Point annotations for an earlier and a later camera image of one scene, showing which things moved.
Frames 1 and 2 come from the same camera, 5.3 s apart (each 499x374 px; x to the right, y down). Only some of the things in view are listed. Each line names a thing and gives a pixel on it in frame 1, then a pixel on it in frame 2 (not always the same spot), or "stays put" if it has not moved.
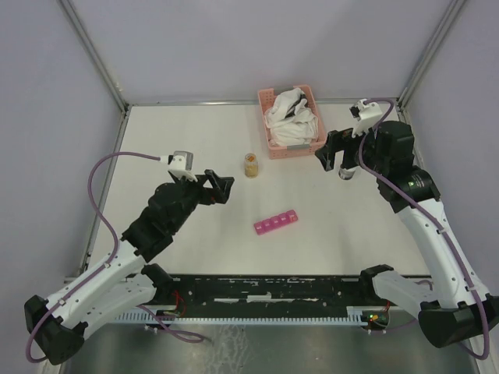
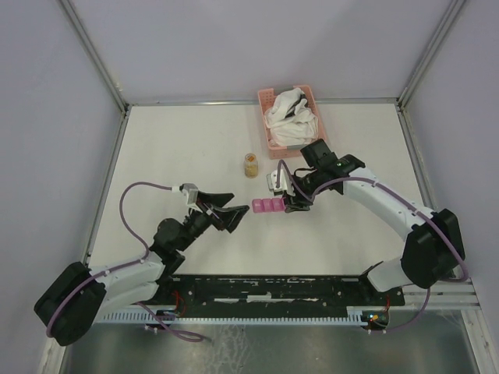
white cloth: [291, 122] stays put
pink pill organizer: [274, 221] to [268, 205]
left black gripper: [211, 195] to [228, 217]
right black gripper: [337, 141] to [297, 202]
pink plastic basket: [278, 151] stays put
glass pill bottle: [251, 166] stays put
